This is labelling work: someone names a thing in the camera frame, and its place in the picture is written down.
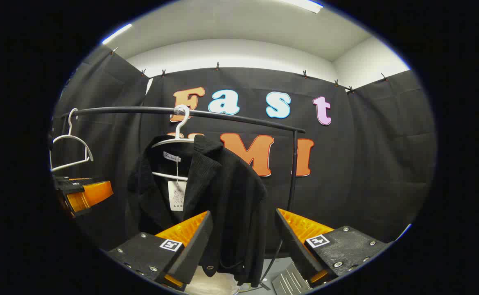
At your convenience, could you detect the black knit jacket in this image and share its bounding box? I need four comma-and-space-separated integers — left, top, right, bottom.
125, 134, 269, 288

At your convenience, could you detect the white clothes hanger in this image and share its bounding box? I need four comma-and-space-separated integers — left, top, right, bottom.
151, 104, 196, 182
50, 107, 94, 172

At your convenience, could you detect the white paper hang tag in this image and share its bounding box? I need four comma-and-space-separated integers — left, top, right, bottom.
168, 180, 188, 212

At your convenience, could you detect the black metal clothes rack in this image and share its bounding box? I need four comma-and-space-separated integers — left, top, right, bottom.
59, 106, 307, 292

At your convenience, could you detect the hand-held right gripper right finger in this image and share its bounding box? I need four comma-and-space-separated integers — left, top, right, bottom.
274, 208, 391, 287

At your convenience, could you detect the row of black backdrop clips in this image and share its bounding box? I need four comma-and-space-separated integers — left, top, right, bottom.
109, 46, 389, 94

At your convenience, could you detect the black backdrop cloth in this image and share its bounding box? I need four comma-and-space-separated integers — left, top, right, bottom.
51, 45, 437, 263

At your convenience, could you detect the ceiling light strip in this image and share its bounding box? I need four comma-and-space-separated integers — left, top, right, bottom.
280, 0, 324, 14

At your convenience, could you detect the grey ribbed floor plate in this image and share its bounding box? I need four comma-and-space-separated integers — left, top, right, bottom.
271, 262, 310, 295

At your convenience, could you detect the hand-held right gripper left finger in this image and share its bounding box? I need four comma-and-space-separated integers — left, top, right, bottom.
106, 210, 215, 292

